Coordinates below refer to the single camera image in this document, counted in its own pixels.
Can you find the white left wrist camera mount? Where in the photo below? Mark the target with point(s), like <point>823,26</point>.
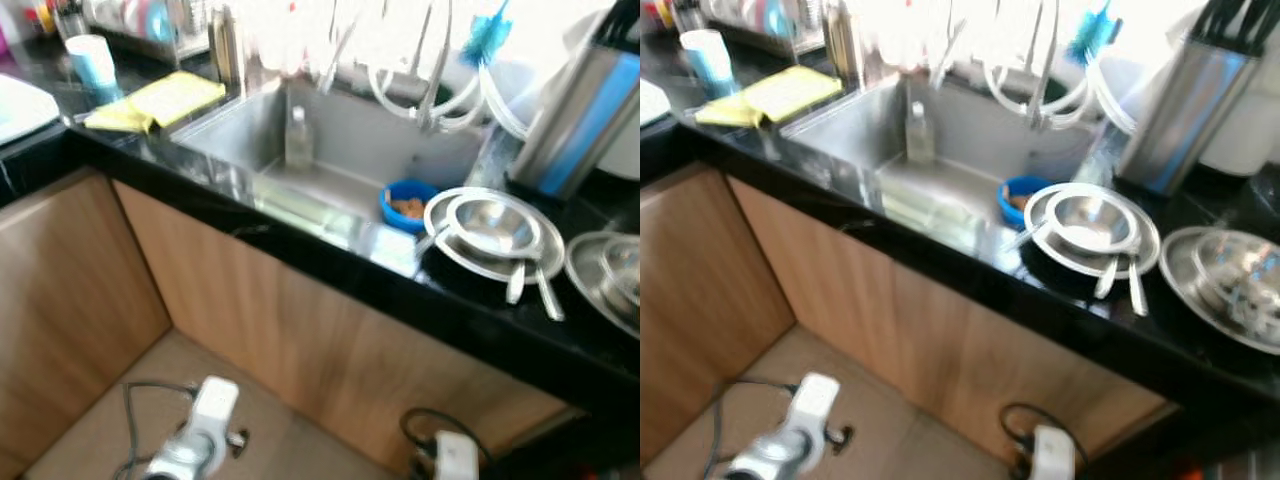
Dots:
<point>215,400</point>
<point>818,400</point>

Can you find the steel bowl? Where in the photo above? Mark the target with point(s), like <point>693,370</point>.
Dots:
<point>622,270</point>
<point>490,215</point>
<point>1085,212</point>
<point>1240,270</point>

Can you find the brown wooden cabinet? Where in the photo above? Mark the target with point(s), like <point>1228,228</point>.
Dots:
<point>300,330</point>
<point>950,330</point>

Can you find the blue plastic bowl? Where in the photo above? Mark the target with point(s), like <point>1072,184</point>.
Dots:
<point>392,218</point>
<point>1006,212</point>

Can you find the gold steel thermos jug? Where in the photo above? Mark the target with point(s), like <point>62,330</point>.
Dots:
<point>225,50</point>
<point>840,48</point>

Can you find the clear plastic bottle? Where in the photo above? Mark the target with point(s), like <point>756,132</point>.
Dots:
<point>298,145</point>
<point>920,140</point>

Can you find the yellow cleaning cloth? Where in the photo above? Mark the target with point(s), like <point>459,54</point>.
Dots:
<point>170,98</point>
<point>790,92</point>

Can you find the large steel plate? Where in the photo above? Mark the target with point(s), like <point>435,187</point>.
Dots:
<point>590,290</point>
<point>1142,255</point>
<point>545,262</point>
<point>1185,290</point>

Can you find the steel knife block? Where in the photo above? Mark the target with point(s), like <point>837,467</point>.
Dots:
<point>570,120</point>
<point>1185,110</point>

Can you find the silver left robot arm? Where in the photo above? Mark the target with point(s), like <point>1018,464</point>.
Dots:
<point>775,462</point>
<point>185,458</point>

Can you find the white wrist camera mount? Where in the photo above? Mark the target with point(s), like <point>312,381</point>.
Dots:
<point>215,400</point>
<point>818,400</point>
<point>1052,455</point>
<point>457,458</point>

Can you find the blue bottle brush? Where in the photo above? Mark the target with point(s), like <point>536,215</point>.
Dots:
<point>1090,38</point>
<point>487,40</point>

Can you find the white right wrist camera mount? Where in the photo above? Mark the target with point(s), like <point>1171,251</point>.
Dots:
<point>457,458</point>
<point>1052,455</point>

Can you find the brown food pieces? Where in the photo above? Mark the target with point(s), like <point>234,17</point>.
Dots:
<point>1018,202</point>
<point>408,207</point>

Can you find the steel spoon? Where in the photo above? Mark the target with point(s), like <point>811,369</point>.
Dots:
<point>516,285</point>
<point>1138,292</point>
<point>550,298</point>
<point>1106,280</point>

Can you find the stainless steel sink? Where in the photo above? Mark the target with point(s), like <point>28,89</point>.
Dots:
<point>340,130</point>
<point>980,130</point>

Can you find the white and blue cup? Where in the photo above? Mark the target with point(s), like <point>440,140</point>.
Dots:
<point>708,58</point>
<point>92,62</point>

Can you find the steel spring neck faucet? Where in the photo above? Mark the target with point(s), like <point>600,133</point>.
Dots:
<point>1045,70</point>
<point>435,70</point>

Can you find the white tray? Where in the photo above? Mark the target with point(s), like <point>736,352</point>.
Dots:
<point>652,103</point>
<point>20,110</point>

